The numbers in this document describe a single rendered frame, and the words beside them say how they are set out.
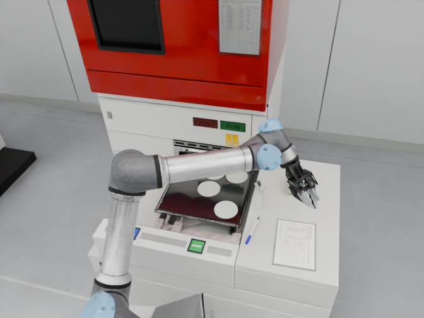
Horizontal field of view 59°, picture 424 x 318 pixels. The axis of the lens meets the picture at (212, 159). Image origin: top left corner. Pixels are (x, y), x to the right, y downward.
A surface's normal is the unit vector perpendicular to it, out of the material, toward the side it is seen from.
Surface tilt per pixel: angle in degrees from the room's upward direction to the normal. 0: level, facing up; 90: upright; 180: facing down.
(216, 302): 90
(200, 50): 90
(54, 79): 90
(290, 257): 0
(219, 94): 90
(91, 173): 0
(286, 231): 0
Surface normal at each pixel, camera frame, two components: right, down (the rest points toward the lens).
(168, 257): -0.26, 0.62
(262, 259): -0.04, -0.77
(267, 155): 0.24, 0.12
